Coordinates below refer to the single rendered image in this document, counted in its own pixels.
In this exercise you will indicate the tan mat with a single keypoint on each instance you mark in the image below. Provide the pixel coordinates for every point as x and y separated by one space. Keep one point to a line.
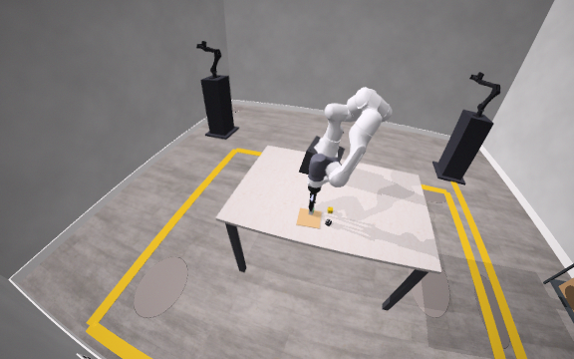
305 219

